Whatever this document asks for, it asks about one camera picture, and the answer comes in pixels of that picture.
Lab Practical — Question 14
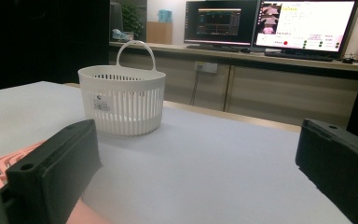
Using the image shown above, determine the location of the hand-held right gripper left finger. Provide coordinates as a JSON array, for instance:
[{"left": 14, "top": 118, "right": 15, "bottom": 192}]
[{"left": 0, "top": 119, "right": 103, "bottom": 224}]

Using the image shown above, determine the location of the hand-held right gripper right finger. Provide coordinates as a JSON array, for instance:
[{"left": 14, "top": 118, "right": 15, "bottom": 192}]
[{"left": 295, "top": 118, "right": 358, "bottom": 224}]

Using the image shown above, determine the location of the white slotted plastic basket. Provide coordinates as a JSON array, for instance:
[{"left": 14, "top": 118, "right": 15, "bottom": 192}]
[{"left": 77, "top": 40, "right": 167, "bottom": 137}]

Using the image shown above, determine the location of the beige long cabinet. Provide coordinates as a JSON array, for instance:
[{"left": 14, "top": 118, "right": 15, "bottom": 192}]
[{"left": 109, "top": 41, "right": 358, "bottom": 129}]

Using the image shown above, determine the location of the black keyboard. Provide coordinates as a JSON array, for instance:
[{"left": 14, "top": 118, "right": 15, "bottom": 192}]
[
  {"left": 186, "top": 44, "right": 251, "bottom": 53},
  {"left": 264, "top": 50, "right": 343, "bottom": 63}
]

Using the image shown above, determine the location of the bright-screen computer monitor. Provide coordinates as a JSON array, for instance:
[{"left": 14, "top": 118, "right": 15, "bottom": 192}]
[{"left": 251, "top": 0, "right": 358, "bottom": 54}]

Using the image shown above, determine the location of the pale blue tissue pack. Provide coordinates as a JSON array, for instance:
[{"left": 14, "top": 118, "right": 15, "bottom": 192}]
[{"left": 111, "top": 28, "right": 135, "bottom": 42}]

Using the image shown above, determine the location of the green potted plant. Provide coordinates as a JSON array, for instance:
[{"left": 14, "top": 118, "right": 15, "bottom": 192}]
[{"left": 120, "top": 3, "right": 145, "bottom": 40}]

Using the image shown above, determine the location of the brown wooden box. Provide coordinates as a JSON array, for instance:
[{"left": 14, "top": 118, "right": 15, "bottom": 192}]
[{"left": 145, "top": 21, "right": 173, "bottom": 45}]

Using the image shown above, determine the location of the dark-screen computer monitor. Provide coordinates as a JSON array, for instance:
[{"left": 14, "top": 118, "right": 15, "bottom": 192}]
[{"left": 184, "top": 0, "right": 259, "bottom": 47}]

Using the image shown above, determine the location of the light blue box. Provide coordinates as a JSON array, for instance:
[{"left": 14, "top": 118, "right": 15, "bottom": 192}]
[{"left": 158, "top": 8, "right": 173, "bottom": 23}]

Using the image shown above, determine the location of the black hanging power cable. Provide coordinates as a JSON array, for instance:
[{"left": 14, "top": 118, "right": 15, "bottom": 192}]
[{"left": 189, "top": 66, "right": 203, "bottom": 106}]

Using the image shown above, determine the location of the white wall outlet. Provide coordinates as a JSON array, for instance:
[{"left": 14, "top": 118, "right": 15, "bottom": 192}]
[{"left": 194, "top": 61, "right": 218, "bottom": 75}]

